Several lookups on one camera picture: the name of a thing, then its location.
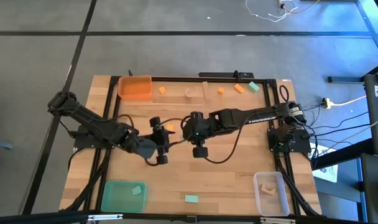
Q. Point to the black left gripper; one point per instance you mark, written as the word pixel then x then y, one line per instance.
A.
pixel 160 140

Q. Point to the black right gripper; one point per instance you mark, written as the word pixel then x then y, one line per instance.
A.
pixel 189 130

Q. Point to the orange rectangular block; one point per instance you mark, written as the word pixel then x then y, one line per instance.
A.
pixel 170 127
pixel 239 88

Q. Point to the natural wood arch block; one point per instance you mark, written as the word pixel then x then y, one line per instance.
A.
pixel 267 189
pixel 187 93

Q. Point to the long natural wood block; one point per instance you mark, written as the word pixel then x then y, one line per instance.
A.
pixel 205 90

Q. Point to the small orange block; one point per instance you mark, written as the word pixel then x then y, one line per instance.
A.
pixel 162 90
pixel 221 91

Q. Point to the small green block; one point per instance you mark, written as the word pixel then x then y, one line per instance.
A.
pixel 136 190

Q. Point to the green rectangular block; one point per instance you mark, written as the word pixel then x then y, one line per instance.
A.
pixel 191 198
pixel 253 86

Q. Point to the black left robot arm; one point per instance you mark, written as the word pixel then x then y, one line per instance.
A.
pixel 92 123

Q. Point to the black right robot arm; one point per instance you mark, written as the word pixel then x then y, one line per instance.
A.
pixel 254 116

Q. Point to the orange plastic bin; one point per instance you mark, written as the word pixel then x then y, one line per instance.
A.
pixel 134 88

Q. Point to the black mounting bar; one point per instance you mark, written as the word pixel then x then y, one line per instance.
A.
pixel 226 75

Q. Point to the green plastic bin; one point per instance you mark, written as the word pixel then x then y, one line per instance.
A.
pixel 120 199

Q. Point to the clear plastic bin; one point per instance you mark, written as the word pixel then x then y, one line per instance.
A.
pixel 271 202

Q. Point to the white power strip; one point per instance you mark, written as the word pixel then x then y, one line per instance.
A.
pixel 326 102

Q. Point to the white paper sheet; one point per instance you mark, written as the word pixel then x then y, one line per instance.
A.
pixel 330 175

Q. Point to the black gantry beam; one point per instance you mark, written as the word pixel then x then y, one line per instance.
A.
pixel 36 217

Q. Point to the black floor beam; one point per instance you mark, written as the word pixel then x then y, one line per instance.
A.
pixel 344 79

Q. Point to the blue floor tape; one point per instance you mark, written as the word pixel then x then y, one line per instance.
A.
pixel 1 144

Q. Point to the black cart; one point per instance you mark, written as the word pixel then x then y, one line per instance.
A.
pixel 375 124

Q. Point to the dark metal stand leg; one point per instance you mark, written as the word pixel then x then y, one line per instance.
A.
pixel 369 28

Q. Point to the black aluminium table frame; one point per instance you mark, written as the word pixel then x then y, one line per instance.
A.
pixel 176 79

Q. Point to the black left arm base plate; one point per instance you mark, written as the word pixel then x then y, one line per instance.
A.
pixel 83 141

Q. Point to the silver metal bracket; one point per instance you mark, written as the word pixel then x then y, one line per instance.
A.
pixel 277 220
pixel 105 217

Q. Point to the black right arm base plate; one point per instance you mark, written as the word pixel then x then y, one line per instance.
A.
pixel 301 144

